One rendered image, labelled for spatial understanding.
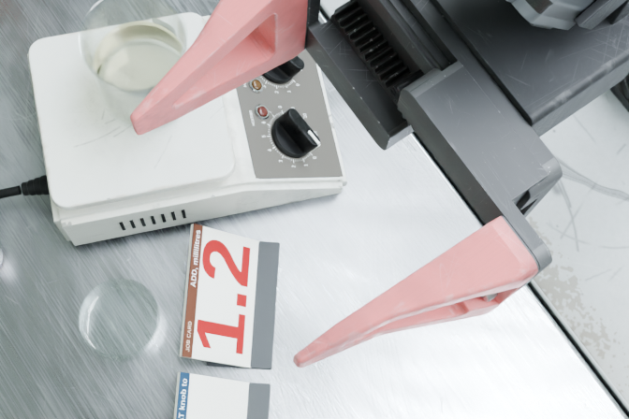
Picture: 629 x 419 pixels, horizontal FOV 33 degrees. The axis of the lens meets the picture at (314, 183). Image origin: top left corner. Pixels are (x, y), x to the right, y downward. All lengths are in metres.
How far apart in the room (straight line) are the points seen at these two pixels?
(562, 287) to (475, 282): 0.47
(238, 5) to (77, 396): 0.45
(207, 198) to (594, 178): 0.29
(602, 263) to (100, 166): 0.36
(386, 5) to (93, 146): 0.38
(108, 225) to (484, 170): 0.43
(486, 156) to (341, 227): 0.45
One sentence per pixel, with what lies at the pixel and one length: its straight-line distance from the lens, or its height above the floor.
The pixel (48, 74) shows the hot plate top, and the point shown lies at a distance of 0.73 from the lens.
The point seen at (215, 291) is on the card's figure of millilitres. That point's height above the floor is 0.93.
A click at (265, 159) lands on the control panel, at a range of 0.72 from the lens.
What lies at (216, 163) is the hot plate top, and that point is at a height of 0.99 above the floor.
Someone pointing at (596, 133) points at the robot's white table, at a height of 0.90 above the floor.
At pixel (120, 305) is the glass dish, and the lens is 0.76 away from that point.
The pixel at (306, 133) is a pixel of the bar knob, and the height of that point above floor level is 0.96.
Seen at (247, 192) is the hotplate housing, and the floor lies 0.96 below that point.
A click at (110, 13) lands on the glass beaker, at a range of 0.67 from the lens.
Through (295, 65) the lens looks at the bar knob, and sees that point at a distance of 0.75.
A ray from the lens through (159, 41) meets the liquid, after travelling 0.68.
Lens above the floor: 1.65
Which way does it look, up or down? 73 degrees down
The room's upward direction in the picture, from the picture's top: 10 degrees clockwise
